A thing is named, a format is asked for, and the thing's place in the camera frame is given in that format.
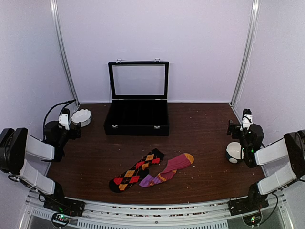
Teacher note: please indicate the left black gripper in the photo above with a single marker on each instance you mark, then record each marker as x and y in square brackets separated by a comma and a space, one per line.
[73, 135]

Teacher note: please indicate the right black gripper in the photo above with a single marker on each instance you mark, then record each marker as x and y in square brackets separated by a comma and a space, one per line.
[231, 125]

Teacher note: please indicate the maroon purple striped sock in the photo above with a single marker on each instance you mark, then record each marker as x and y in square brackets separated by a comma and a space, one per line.
[173, 165]

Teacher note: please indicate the black red orange argyle sock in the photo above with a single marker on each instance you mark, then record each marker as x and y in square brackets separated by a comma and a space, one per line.
[136, 173]

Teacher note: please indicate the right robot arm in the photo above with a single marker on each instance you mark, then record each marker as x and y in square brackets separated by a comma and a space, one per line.
[292, 146]

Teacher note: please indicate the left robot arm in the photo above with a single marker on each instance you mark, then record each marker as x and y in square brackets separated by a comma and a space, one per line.
[15, 144]

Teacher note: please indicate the white and navy bowl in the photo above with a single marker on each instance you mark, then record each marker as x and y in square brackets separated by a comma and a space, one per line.
[234, 153]

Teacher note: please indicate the white fluted bowl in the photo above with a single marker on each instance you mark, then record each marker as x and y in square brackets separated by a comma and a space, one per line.
[82, 117]

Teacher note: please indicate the black display box with lid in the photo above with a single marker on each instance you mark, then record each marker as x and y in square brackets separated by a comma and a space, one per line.
[139, 104]

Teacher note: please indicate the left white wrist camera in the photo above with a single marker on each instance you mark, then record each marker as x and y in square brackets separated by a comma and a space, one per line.
[64, 118]

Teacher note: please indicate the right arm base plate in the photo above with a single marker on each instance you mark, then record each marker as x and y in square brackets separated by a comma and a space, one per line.
[241, 206]

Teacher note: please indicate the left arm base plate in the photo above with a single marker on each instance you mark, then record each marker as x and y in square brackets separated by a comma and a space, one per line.
[69, 207]

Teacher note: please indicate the front aluminium rail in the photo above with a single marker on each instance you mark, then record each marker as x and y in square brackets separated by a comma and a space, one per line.
[205, 215]

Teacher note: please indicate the left aluminium frame post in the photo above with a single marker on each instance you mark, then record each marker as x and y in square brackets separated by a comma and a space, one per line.
[64, 59]

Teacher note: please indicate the aluminium frame post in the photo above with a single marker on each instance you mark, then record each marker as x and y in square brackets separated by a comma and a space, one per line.
[247, 51]
[64, 59]

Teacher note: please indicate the right aluminium frame post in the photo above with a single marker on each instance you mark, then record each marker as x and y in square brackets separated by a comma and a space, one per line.
[247, 51]

